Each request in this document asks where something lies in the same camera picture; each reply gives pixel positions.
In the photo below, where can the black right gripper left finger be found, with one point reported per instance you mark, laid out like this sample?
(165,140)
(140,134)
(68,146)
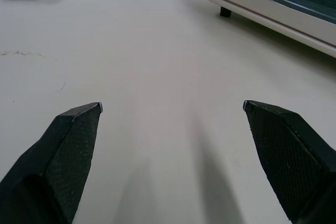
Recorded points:
(55,161)

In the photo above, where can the cream white toaster oven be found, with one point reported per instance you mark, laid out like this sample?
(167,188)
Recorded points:
(273,11)

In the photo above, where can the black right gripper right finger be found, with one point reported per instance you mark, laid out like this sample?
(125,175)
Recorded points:
(288,161)

